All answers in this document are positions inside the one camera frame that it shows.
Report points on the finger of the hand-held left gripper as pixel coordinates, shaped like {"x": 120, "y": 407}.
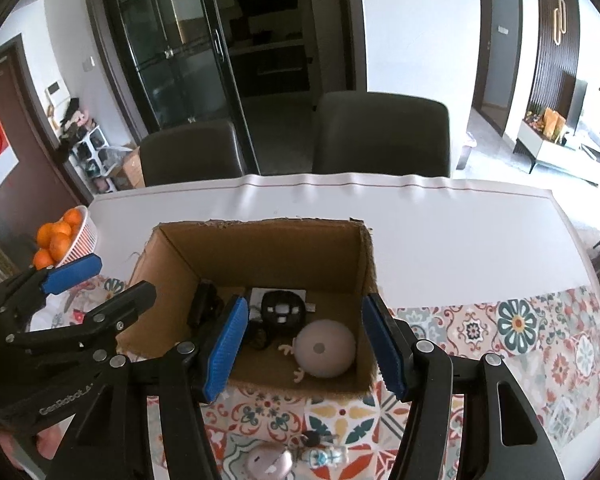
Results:
{"x": 70, "y": 272}
{"x": 122, "y": 307}

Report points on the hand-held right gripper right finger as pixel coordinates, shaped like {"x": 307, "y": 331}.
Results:
{"x": 385, "y": 350}

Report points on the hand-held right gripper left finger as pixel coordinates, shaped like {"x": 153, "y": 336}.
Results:
{"x": 225, "y": 355}

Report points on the black power adapter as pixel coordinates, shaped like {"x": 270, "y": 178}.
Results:
{"x": 203, "y": 305}

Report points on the round beige toy figure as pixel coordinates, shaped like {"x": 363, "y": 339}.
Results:
{"x": 325, "y": 352}

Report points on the black round device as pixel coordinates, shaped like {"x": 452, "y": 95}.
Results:
{"x": 282, "y": 312}

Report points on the small black key fob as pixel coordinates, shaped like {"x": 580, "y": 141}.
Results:
{"x": 312, "y": 439}

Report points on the grey computer mouse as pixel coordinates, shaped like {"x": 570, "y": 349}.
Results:
{"x": 267, "y": 462}

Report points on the small clear bottle toy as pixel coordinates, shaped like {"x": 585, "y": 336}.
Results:
{"x": 322, "y": 455}

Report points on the brown cardboard box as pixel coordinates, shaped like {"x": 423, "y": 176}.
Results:
{"x": 280, "y": 245}

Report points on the person's left hand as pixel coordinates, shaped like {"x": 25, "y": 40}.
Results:
{"x": 35, "y": 447}

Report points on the orange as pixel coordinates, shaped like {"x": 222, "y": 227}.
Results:
{"x": 60, "y": 246}
{"x": 42, "y": 259}
{"x": 72, "y": 217}
{"x": 50, "y": 231}

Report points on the white and red fruit basket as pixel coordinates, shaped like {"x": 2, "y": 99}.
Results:
{"x": 82, "y": 240}

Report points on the patterned tile table runner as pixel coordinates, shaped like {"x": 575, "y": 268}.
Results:
{"x": 480, "y": 335}

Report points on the white shoe rack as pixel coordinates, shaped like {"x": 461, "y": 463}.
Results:
{"x": 92, "y": 165}

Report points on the small cardboard carton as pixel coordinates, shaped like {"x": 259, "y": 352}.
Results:
{"x": 130, "y": 172}

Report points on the brown wooden door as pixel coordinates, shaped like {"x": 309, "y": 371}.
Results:
{"x": 30, "y": 160}

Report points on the clear plastic bag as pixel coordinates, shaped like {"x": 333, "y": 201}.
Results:
{"x": 112, "y": 156}

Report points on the white printed tablecloth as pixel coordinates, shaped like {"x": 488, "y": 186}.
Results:
{"x": 455, "y": 240}

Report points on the plush toys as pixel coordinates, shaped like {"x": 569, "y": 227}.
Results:
{"x": 77, "y": 120}

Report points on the dark dining chair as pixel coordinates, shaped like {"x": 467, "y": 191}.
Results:
{"x": 190, "y": 155}
{"x": 380, "y": 135}

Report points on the dark glass sliding door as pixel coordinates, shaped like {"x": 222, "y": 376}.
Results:
{"x": 180, "y": 60}

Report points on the white tv cabinet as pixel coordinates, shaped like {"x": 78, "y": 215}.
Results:
{"x": 555, "y": 155}

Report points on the yellow paper bag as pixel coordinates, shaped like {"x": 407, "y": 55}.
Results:
{"x": 554, "y": 122}

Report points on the television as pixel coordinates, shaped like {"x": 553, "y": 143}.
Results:
{"x": 587, "y": 110}

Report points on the dark interior door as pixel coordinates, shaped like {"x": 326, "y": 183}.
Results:
{"x": 500, "y": 40}

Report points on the white wall intercom panel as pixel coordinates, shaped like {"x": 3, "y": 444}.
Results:
{"x": 57, "y": 95}

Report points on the dark slatted wall panel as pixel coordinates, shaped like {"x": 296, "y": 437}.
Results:
{"x": 545, "y": 60}

